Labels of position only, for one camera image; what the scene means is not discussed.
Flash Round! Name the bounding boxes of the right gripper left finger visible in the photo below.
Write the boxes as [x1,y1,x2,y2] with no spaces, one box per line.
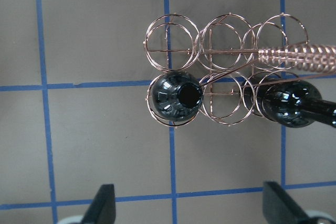
[81,184,116,224]

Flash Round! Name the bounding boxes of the dark wine bottle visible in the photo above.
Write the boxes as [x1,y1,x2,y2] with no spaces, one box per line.
[152,71,203,122]
[257,80,335,128]

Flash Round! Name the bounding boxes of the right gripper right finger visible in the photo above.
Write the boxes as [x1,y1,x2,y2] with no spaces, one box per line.
[262,182,310,224]

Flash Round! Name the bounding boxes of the copper wire wine basket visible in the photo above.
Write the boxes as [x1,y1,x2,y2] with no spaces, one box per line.
[143,12,336,130]

